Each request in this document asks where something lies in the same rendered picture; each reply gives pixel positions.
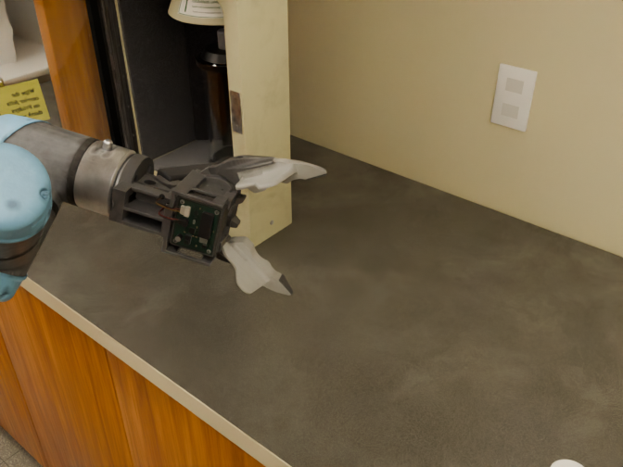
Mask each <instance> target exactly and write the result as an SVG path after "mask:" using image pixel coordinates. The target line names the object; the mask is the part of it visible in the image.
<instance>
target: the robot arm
mask: <svg viewBox="0 0 623 467"><path fill-rule="evenodd" d="M325 175H326V170H325V169H324V168H321V167H319V166H316V165H313V164H311V163H307V162H303V161H298V160H293V159H286V158H274V157H265V156H252V155H241V156H236V157H232V158H228V159H227V160H225V161H221V162H212V163H204V164H196V165H187V166H179V167H170V168H162V169H158V173H157V176H156V175H154V162H153V159H152V158H150V157H147V156H144V155H141V154H136V152H135V151H133V150H131V149H128V148H124V147H121V146H118V145H114V144H113V142H112V141H111V140H109V139H105V140H104V141H101V140H98V139H95V138H93V137H90V136H87V135H83V134H80V133H76V132H73V131H69V130H66V129H63V128H60V127H58V126H54V125H51V124H50V123H49V122H47V121H44V120H35V119H31V118H27V117H23V116H17V115H13V114H6V115H2V116H0V302H6V301H8V300H10V299H11V298H12V297H13V296H14V295H15V294H16V292H17V290H18V289H19V286H20V284H21V283H22V281H24V280H25V279H26V278H27V276H28V274H27V272H28V270H29V268H30V267H31V265H32V262H33V260H34V258H35V256H36V254H37V252H38V250H39V249H40V247H41V245H42V243H43V241H44V239H45V237H46V235H47V233H48V231H49V229H50V227H51V225H52V224H53V222H54V220H55V218H56V216H57V214H58V211H59V209H60V207H61V205H62V203H63V202H65V203H68V204H71V205H74V206H77V207H80V208H85V209H88V210H91V211H93V212H96V213H100V214H103V215H106V216H109V220H110V221H115V222H118V223H121V224H124V225H127V226H131V227H134V228H136V229H139V230H142V231H145V232H148V233H152V234H156V235H159V236H162V237H163V244H162V249H161V252H164V253H167V254H170V255H174V256H176V257H179V258H182V259H187V260H190V261H194V262H196V263H199V264H202V265H205V266H208V267H209V266H210V264H211V263H212V262H213V261H214V260H215V258H217V259H219V260H221V261H224V262H227V263H230V264H232V265H233V266H234V268H235V278H236V283H237V285H238V286H239V288H240V289H241V290H242V291H243V292H245V293H247V294H251V293H253V292H254V291H256V290H257V289H259V288H260V287H261V286H264V287H266V288H268V289H270V290H272V291H274V292H277V293H280V294H284V295H288V296H290V295H292V294H293V290H292V288H291V286H290V285H289V283H288V281H287V279H286V277H285V276H284V274H281V273H280V272H278V271H276V270H275V269H274V268H273V267H272V266H271V263H270V262H269V261H268V260H266V259H263V258H262V257H261V256H260V255H259V254H258V253H257V251H256V249H255V246H254V244H253V243H252V242H251V241H250V240H249V239H248V238H247V237H246V236H235V237H231V236H230V235H229V231H230V227H231V228H237V226H238V225H239V224H240V222H241V220H240V219H239V218H238V217H237V216H236V212H237V208H238V205H239V204H241V203H243V202H244V200H245V199H246V197H247V196H246V195H243V194H241V190H243V189H248V190H250V191H251V192H253V193H258V192H262V191H265V190H266V189H267V188H269V187H273V186H275V185H278V184H279V183H290V182H291V181H293V180H296V179H304V180H306V181H308V180H310V179H314V178H318V177H321V176H325ZM169 239H170V240H169ZM181 247H182V248H185V249H188V250H191V251H194V252H197V253H200V254H203V255H204V256H203V257H202V259H196V258H193V257H190V256H187V255H185V254H182V253H179V252H178V251H179V250H180V248H181Z"/></svg>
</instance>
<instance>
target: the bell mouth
mask: <svg viewBox="0 0 623 467"><path fill-rule="evenodd" d="M168 14H169V15H170V16H171V17H172V18H173V19H176V20H179V21H181V22H185V23H190V24H196V25H209V26H222V25H224V23H223V10H222V7H221V5H220V4H219V2H218V1H217V0H171V3H170V7H169V10H168Z"/></svg>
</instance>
